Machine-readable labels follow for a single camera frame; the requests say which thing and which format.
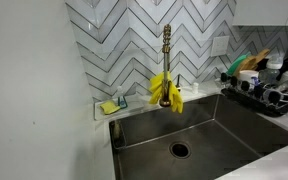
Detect white mug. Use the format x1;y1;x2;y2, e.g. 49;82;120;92
237;69;260;89

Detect white wall outlet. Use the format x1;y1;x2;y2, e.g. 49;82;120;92
210;35;231;58

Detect round wooden cutting board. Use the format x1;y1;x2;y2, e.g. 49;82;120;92
233;55;258;77

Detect dark soap dispenser pump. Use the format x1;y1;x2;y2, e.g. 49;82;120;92
175;74;182;92

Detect yellow sponge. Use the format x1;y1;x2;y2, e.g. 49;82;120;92
99;100;121;116

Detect clear baby bottle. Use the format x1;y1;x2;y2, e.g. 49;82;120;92
259;54;284;84

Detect wire sink caddy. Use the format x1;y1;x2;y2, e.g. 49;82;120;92
111;119;128;150

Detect clear soap bottle blue label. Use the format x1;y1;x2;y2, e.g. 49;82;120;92
115;85;129;110

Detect wooden cutting board with handle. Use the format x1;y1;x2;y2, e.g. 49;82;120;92
248;48;271;71

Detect small white bottle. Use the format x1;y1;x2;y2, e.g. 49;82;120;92
191;82;200;95

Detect sink drain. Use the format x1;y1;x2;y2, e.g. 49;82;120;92
169;141;192;160

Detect stainless steel sink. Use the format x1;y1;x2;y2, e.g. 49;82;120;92
108;93;288;180

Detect steel dish rack black pegs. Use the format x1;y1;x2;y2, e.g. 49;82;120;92
220;72;288;118

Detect green cutting board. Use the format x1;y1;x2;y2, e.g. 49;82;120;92
225;51;252;77

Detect white upper cabinet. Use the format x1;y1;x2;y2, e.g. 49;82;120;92
232;0;288;27

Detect gold spring kitchen faucet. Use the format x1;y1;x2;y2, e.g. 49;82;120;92
159;23;173;108

